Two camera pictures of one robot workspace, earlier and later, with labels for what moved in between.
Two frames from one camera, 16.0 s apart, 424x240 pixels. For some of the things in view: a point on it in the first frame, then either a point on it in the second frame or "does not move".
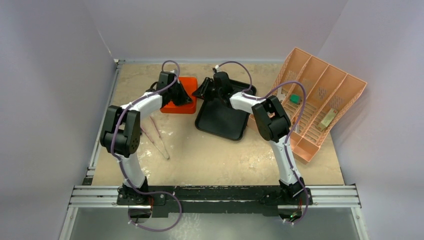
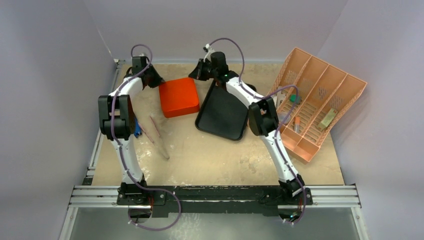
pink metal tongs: [167, 157] does not move
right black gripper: [205, 88] → [197, 71]
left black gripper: [184, 98] → [157, 80]
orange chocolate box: [171, 108] does not move
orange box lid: [190, 85] does not move
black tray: [224, 120] does not move
